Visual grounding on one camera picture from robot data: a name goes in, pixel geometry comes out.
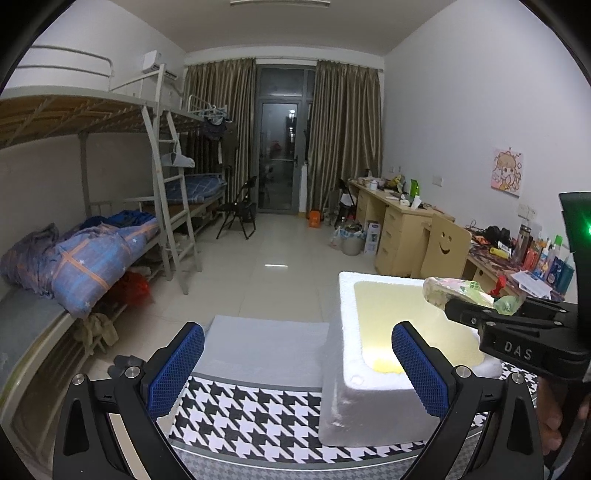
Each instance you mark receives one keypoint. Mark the green white snack packet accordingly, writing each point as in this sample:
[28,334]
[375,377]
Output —
[455,288]

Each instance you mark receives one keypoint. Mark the white air conditioner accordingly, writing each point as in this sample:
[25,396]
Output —
[154,62]

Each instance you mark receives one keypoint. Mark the cartoon wall poster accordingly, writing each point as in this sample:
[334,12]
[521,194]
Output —
[508,170]

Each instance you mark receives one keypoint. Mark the person's right hand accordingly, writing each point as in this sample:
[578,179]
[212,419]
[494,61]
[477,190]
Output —
[549,415]

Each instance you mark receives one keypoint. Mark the white hanging bag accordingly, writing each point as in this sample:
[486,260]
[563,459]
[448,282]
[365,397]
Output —
[178,159]

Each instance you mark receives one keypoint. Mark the orange bin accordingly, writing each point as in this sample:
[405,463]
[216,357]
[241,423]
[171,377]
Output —
[315,219]

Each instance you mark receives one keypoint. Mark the wooden desk with drawers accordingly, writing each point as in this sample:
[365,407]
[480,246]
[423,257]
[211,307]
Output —
[392,221]

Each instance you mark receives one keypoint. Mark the black headphones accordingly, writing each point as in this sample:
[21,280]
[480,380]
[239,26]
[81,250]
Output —
[496,233]

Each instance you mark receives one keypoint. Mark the wooden smiley face chair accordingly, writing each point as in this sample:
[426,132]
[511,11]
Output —
[443,244]

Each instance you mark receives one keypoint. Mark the white wall outlet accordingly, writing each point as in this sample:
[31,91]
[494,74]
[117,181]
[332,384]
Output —
[526,211]

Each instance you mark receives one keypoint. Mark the green bottle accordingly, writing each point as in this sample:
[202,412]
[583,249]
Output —
[415,188]

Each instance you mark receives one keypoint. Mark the red plastic bag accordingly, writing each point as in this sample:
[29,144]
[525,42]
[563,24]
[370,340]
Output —
[134,288]

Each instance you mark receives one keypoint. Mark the white foam box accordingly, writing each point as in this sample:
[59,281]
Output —
[351,350]

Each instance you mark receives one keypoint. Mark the black folding chair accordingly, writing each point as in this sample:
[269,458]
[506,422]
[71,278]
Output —
[238,210]

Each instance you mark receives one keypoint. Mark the hanging dark clothes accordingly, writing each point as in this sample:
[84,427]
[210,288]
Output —
[217,129]

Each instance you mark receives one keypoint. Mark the white paper sheet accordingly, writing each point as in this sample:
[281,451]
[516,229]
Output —
[531,281]

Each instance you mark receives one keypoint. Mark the blue plaid quilt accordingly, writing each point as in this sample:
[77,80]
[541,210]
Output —
[83,263]

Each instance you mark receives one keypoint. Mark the blue plaid bed sheet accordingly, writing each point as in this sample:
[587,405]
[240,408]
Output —
[198,187]

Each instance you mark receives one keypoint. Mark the brown curtain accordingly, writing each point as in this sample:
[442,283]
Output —
[344,138]
[221,129]

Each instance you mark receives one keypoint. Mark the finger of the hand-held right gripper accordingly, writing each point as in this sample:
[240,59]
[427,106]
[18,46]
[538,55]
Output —
[547,305]
[464,314]

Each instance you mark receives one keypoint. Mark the white blue carton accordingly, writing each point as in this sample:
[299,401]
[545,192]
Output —
[371,237]

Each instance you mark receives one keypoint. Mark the white metal bunk bed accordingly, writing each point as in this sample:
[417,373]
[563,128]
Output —
[198,138]
[92,110]

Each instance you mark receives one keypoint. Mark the beige cloth pile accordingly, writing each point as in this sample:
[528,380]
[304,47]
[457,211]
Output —
[97,327]

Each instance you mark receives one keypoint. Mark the group of toiletry bottles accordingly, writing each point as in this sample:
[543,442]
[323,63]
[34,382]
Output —
[545,258]

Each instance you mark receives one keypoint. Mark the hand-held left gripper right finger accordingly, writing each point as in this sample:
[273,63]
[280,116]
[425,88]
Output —
[420,364]

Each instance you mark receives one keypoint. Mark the houndstooth tablecloth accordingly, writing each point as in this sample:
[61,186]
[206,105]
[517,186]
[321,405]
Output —
[240,415]

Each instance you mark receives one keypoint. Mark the yellow tube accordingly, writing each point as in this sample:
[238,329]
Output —
[499,251]

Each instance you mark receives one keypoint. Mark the glass balcony door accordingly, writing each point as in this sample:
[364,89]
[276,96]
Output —
[279,138]

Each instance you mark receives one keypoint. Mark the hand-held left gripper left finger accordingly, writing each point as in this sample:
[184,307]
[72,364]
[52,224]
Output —
[178,364]

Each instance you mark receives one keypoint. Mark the grey bucket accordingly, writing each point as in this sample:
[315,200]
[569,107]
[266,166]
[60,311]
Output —
[351,240]

